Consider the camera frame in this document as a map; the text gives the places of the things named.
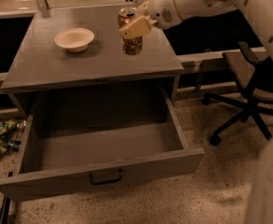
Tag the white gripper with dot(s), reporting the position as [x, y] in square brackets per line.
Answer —
[163, 10]

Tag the orange soda can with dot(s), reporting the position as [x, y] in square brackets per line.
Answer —
[129, 46]

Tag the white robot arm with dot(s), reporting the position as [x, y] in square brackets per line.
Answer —
[259, 14]

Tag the grey cabinet counter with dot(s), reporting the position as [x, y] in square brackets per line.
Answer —
[41, 65]

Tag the grey open top drawer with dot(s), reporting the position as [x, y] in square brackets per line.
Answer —
[71, 133]

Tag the white paper bowl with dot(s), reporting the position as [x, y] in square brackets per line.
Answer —
[74, 40]

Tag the black office chair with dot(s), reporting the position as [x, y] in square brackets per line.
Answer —
[253, 74]

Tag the green chip bag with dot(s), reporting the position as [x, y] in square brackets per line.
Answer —
[8, 127]

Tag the blue silver snack wrapper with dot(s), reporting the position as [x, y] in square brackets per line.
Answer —
[16, 137]

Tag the black drawer handle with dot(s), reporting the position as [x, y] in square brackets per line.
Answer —
[105, 177]

